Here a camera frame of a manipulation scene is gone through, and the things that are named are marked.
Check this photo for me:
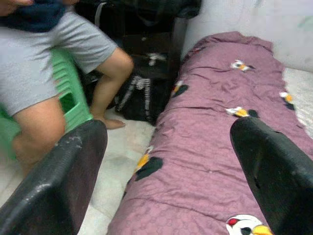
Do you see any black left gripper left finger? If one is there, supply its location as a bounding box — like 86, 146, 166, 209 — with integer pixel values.
0, 119, 108, 235

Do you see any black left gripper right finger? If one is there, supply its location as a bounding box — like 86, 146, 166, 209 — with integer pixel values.
229, 117, 313, 235

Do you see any purple cartoon print duvet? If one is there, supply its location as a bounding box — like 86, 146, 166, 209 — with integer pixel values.
107, 31, 313, 235

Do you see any white quilted mattress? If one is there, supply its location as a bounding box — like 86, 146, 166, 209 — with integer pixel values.
283, 66, 313, 139

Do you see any green plastic stool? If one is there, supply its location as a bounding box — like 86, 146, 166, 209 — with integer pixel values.
0, 47, 94, 160

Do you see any black bag with white lettering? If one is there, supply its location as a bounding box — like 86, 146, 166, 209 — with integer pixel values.
114, 73, 172, 125

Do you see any person in grey shorts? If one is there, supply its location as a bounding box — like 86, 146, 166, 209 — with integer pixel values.
0, 0, 134, 177

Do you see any small white item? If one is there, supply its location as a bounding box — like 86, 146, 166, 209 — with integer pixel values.
146, 52, 167, 67

